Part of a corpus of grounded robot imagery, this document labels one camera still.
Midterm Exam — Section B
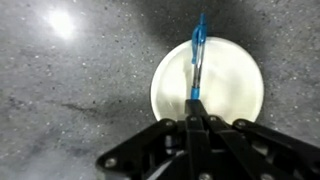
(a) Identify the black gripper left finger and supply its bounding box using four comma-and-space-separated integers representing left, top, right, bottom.
95, 98, 197, 180

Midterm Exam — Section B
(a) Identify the blue pen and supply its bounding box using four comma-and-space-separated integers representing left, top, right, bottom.
190, 12, 208, 101

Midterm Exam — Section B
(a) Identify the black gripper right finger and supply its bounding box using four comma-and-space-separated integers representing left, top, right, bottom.
195, 98, 320, 180

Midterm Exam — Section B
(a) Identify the white bowl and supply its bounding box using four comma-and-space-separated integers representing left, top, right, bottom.
149, 36, 265, 125

